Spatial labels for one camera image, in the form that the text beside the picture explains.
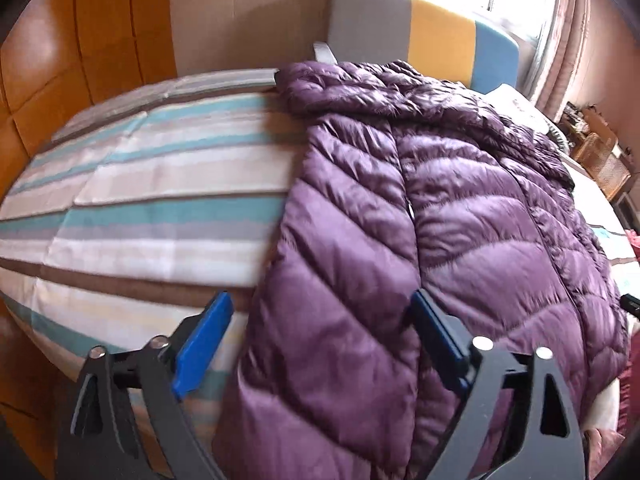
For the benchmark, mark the wooden bedside table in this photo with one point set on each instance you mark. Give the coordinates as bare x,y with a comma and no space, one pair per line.
595,147

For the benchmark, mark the purple quilted down jacket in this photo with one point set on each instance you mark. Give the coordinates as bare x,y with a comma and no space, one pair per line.
408,183

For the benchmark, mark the brown wooden wardrobe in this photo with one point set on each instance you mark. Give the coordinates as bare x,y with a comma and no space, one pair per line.
62,56

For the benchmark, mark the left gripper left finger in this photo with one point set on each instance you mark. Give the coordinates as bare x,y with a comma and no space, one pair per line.
99,436

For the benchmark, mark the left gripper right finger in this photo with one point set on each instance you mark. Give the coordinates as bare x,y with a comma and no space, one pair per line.
541,437

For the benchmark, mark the striped bed quilt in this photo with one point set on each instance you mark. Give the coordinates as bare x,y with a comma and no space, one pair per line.
140,211

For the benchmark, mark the white printed pillow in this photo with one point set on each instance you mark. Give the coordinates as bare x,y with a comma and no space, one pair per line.
521,110

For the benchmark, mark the grey yellow blue headboard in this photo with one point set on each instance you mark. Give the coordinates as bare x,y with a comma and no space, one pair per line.
436,41

